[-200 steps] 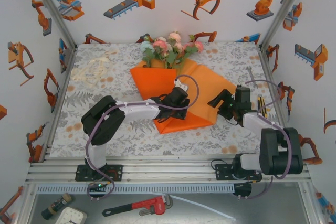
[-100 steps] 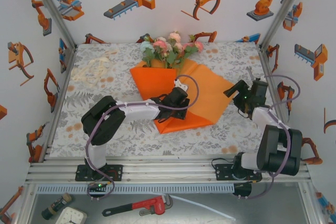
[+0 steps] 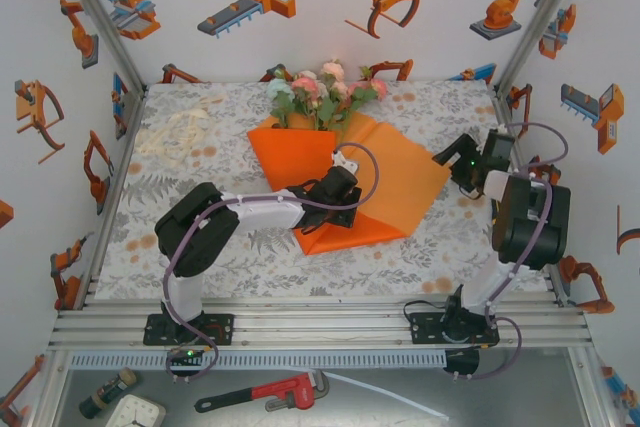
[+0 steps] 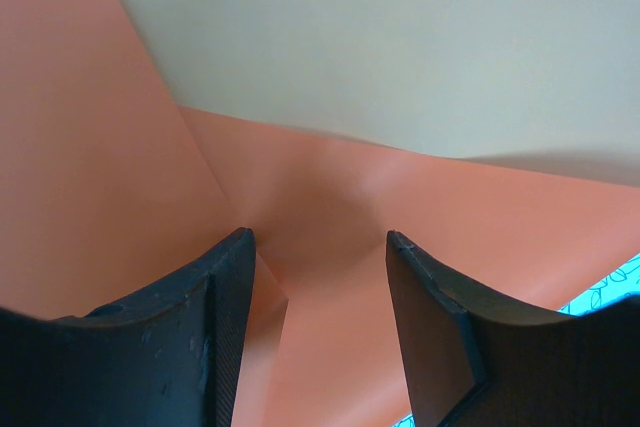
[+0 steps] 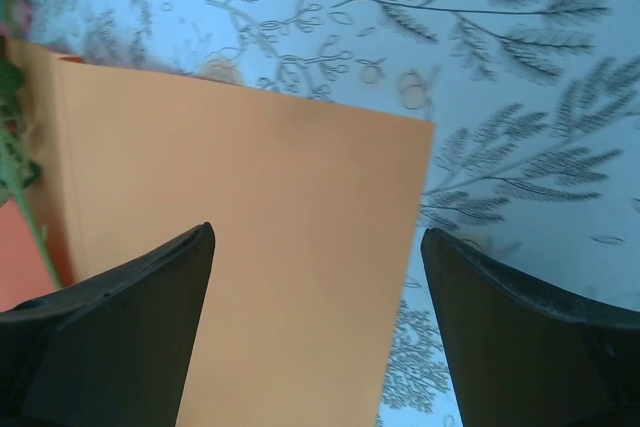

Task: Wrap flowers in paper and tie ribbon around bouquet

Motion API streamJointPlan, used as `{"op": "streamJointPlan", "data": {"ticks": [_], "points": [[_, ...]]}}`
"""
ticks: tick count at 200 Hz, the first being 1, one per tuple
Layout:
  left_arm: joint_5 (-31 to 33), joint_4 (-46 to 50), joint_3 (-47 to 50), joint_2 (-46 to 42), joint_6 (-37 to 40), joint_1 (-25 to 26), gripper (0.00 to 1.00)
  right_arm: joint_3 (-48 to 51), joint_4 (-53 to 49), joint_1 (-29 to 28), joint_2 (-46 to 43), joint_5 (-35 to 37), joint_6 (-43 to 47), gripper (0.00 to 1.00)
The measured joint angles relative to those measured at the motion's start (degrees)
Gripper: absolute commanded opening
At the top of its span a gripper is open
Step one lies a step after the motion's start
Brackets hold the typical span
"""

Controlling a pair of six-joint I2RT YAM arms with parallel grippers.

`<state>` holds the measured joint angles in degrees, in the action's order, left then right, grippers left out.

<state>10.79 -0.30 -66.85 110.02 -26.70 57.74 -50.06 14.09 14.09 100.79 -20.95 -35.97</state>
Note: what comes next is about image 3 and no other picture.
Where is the orange wrapping paper sheet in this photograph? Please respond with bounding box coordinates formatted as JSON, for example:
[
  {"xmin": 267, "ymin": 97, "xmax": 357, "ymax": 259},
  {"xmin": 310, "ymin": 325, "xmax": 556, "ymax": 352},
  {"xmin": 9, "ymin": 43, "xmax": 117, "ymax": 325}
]
[{"xmin": 247, "ymin": 111, "xmax": 454, "ymax": 256}]

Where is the artificial flower bouquet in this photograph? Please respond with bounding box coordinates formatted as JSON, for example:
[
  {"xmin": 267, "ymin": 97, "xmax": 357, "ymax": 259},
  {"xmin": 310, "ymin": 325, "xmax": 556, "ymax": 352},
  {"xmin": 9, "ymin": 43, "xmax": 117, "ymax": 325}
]
[{"xmin": 264, "ymin": 59, "xmax": 389, "ymax": 133}]

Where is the cream ribbon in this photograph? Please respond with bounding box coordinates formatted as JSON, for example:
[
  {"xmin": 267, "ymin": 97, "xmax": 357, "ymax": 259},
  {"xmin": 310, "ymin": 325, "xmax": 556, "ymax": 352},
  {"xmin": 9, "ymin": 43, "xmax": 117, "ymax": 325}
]
[{"xmin": 134, "ymin": 91, "xmax": 221, "ymax": 166}]

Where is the floral print tablecloth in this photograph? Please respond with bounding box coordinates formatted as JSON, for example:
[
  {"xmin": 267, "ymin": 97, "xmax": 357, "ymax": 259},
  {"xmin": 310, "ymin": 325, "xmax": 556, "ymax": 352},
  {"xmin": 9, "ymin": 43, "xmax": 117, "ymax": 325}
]
[{"xmin": 94, "ymin": 79, "xmax": 546, "ymax": 298}]

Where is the red pipe wrench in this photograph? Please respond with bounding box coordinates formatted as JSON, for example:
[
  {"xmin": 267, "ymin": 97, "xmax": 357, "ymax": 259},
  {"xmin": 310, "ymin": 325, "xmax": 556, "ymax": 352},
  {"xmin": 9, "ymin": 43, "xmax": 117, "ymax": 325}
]
[{"xmin": 193, "ymin": 369, "xmax": 331, "ymax": 414}]

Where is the black controller board green light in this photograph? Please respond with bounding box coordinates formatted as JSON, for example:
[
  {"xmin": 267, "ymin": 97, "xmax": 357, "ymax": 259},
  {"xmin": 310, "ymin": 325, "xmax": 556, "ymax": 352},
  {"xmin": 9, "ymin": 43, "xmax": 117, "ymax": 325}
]
[{"xmin": 166, "ymin": 345, "xmax": 207, "ymax": 368}]

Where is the white alarm clock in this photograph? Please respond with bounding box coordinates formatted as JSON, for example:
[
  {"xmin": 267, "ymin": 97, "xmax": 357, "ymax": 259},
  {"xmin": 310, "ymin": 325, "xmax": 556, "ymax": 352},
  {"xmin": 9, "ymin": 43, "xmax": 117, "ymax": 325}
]
[{"xmin": 104, "ymin": 393, "xmax": 167, "ymax": 427}]

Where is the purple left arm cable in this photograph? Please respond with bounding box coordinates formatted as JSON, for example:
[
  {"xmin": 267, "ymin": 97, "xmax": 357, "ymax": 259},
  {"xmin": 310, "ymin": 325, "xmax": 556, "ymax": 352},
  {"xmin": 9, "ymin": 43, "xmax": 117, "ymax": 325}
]
[{"xmin": 162, "ymin": 142, "xmax": 381, "ymax": 383}]

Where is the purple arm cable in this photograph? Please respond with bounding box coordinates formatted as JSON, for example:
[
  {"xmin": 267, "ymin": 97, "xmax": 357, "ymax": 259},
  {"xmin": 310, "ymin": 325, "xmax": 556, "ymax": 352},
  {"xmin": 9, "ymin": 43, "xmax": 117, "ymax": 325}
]
[
  {"xmin": 447, "ymin": 121, "xmax": 569, "ymax": 381},
  {"xmin": 162, "ymin": 142, "xmax": 381, "ymax": 383}
]

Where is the aluminium side rail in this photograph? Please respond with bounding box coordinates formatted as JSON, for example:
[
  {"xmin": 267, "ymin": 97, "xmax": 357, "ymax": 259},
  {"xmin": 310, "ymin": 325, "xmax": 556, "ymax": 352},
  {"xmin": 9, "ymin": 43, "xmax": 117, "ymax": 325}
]
[
  {"xmin": 79, "ymin": 91, "xmax": 146, "ymax": 308},
  {"xmin": 492, "ymin": 91, "xmax": 569, "ymax": 306}
]

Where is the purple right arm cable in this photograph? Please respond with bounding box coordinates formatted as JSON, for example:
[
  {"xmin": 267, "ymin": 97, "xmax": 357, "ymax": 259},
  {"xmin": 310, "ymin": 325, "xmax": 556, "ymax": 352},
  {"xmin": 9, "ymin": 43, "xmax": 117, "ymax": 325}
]
[{"xmin": 447, "ymin": 121, "xmax": 569, "ymax": 381}]

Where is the aluminium mounting rail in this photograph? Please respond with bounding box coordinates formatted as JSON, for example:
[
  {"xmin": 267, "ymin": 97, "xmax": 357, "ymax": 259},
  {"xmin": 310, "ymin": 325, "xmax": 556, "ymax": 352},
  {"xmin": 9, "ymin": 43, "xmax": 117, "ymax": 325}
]
[{"xmin": 47, "ymin": 296, "xmax": 594, "ymax": 352}]

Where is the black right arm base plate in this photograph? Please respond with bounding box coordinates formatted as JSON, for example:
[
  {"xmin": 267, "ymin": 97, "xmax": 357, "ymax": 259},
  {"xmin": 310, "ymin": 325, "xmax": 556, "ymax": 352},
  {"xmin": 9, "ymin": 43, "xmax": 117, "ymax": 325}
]
[{"xmin": 409, "ymin": 311, "xmax": 501, "ymax": 348}]

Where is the white slotted cable duct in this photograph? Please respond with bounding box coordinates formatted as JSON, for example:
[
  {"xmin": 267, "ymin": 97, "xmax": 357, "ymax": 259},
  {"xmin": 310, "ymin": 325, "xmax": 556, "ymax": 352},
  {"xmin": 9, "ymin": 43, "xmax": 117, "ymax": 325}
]
[{"xmin": 69, "ymin": 350, "xmax": 446, "ymax": 369}]

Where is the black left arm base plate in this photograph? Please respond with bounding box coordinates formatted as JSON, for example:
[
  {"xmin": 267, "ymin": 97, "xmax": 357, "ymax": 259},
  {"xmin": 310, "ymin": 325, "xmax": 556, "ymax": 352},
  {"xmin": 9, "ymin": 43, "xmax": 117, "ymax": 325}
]
[{"xmin": 143, "ymin": 313, "xmax": 236, "ymax": 347}]

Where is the aluminium frame post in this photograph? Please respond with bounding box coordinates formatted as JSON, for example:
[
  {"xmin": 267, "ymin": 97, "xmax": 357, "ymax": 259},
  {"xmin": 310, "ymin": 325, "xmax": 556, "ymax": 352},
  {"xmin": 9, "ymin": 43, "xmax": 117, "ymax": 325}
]
[
  {"xmin": 52, "ymin": 0, "xmax": 146, "ymax": 93},
  {"xmin": 494, "ymin": 0, "xmax": 594, "ymax": 93}
]

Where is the black cable junction box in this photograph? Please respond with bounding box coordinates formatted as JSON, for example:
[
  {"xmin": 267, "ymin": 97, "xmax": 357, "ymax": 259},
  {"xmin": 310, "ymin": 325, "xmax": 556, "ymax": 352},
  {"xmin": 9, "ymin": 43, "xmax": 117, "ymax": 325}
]
[{"xmin": 444, "ymin": 349, "xmax": 481, "ymax": 376}]

